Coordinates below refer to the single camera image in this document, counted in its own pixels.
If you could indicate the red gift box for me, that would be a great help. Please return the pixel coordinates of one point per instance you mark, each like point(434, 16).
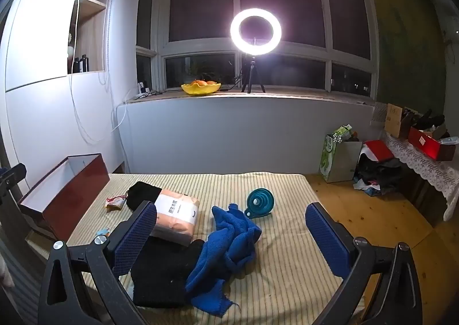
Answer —
point(425, 144)

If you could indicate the green carton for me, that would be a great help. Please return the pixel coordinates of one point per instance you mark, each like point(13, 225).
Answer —
point(343, 131)

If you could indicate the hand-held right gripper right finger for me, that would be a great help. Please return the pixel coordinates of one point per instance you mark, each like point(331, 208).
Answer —
point(328, 239)

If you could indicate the black tripod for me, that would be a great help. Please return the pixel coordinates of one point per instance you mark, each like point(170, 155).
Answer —
point(251, 72)

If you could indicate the yellow fruit bowl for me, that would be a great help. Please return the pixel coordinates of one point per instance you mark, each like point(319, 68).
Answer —
point(200, 90)

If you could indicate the pile of clothes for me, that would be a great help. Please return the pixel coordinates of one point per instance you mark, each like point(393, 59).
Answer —
point(376, 171)

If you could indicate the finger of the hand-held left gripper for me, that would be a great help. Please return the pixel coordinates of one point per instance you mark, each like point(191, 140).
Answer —
point(16, 171)

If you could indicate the green printed shopping bag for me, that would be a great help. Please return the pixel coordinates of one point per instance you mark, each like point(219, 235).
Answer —
point(340, 163)

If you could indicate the wooden wall shelf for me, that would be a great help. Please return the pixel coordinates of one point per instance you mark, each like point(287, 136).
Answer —
point(95, 6)

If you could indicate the black shoes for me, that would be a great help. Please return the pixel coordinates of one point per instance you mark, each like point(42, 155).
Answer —
point(426, 120)

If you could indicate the black cloth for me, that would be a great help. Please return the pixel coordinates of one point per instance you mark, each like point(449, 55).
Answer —
point(161, 275)

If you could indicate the teal collapsible funnel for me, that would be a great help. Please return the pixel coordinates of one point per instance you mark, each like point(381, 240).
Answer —
point(260, 203)

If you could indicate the yellow red snack packet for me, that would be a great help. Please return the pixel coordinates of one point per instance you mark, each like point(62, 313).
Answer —
point(114, 203)

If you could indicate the dark bottle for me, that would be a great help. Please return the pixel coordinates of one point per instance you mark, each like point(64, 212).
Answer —
point(85, 64)
point(76, 65)

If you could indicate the blue orange strip snack packet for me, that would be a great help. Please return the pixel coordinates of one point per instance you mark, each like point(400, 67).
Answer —
point(102, 231)

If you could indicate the black fabric pouch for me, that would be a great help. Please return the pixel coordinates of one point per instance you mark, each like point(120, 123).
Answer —
point(143, 192)

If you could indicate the lace-covered side table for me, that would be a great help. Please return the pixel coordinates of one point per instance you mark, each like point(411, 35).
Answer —
point(423, 167)

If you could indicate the pink tissue pack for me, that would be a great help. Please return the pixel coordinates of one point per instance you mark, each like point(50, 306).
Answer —
point(175, 224)

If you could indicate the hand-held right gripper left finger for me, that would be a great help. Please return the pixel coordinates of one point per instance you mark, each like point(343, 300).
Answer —
point(134, 235)

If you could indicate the dark red storage box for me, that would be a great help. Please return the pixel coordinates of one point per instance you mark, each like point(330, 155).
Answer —
point(71, 196)

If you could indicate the cardboard box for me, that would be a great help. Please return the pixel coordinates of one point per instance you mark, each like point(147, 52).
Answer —
point(393, 120)

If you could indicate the orange fruit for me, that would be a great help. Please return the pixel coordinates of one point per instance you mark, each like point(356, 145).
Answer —
point(197, 83)
point(211, 82)

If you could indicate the blue towel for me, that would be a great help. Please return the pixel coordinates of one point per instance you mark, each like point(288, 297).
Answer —
point(222, 257)

